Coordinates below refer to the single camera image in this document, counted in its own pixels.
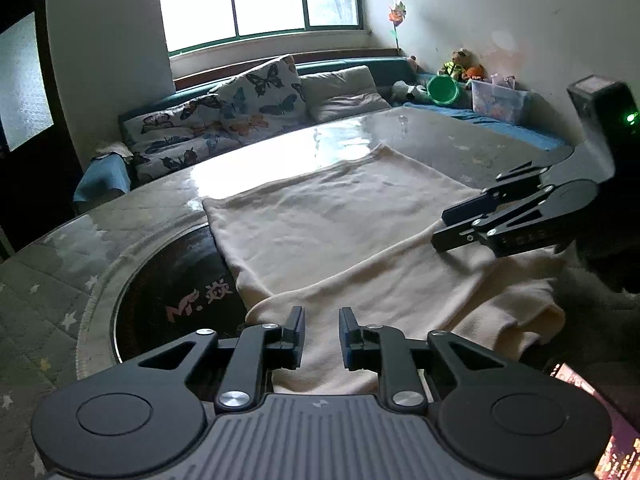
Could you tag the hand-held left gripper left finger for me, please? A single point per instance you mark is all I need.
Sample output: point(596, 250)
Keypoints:
point(297, 332)

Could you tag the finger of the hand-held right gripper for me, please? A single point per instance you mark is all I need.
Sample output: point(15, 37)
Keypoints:
point(470, 210)
point(455, 240)

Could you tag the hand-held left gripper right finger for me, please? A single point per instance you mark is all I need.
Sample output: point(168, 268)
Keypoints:
point(346, 335)

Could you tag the cream garment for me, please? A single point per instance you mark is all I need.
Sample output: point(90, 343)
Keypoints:
point(325, 220)

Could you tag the blue cloth on sofa arm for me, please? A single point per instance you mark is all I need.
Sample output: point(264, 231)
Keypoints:
point(102, 180)

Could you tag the blue sofa seat cover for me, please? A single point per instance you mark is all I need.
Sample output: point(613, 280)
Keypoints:
point(500, 130)

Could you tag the clear plastic storage box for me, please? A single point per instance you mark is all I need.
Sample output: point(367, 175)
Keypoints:
point(500, 102)

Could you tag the green plastic bucket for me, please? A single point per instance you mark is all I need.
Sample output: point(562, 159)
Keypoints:
point(442, 90)

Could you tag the white and grey plush toy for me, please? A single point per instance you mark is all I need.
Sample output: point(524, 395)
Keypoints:
point(410, 92)

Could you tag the black round induction cooktop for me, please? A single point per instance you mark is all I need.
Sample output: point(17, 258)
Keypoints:
point(170, 285)

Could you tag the orange plush toy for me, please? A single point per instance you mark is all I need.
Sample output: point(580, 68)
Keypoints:
point(475, 71)

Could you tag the teddy bear with yellow vest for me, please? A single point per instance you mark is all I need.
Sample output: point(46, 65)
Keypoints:
point(456, 65)

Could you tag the pink plush toy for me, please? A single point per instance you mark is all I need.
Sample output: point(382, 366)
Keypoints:
point(413, 64)

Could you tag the beige pillow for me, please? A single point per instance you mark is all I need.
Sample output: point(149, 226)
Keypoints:
point(340, 92)

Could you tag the teal sofa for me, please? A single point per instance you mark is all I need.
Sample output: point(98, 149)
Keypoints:
point(350, 62)

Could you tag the colourful pinwheel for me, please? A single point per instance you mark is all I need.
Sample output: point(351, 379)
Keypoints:
point(397, 12)

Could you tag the pink patterned fabric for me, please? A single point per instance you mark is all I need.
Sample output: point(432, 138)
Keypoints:
point(600, 410)

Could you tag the long butterfly print pillow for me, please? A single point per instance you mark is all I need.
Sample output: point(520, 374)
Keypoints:
point(170, 140)

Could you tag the square butterfly print pillow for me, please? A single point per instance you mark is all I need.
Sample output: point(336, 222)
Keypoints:
point(265, 95)

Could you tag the small white patterned cloth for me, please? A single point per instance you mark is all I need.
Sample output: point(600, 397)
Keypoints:
point(114, 149)

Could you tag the green framed window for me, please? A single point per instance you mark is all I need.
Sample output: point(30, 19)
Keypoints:
point(260, 0)

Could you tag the dark door with frosted glass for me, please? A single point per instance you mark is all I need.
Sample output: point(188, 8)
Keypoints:
point(25, 85)

